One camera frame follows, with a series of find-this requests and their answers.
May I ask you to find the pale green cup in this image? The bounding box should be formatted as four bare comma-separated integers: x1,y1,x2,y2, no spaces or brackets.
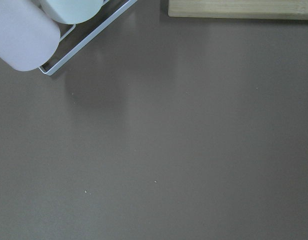
39,0,104,25

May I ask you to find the lavender plastic cup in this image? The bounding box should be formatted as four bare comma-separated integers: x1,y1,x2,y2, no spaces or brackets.
0,0,61,72

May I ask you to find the bamboo cutting board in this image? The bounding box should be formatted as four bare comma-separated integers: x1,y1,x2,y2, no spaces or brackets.
168,0,308,21

